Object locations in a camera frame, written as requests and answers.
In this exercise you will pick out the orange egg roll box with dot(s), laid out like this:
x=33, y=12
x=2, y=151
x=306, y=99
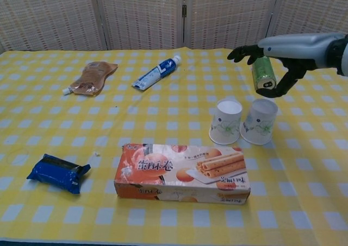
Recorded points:
x=168, y=172

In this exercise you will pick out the yellow white checked tablecloth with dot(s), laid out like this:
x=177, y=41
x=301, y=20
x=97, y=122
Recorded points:
x=163, y=115

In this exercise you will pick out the green drink can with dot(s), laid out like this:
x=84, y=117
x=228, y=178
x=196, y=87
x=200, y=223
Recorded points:
x=262, y=72

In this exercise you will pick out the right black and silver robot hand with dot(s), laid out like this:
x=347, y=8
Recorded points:
x=293, y=49

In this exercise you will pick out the white floral paper cup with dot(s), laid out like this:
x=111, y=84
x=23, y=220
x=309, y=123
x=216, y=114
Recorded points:
x=225, y=123
x=259, y=123

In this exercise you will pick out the blue white toothpaste tube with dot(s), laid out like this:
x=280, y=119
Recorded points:
x=155, y=73

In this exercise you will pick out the blue snack packet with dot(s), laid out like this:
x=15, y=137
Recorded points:
x=57, y=174

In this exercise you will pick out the woven folding screen panel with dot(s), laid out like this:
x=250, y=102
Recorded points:
x=231, y=15
x=312, y=9
x=49, y=15
x=141, y=15

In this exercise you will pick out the brown spouted refill pouch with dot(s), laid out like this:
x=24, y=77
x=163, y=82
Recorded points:
x=89, y=77

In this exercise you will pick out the metal screen hinge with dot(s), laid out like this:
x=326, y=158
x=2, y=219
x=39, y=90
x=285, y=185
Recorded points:
x=184, y=10

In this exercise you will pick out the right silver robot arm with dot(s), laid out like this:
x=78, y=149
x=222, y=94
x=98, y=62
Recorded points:
x=341, y=54

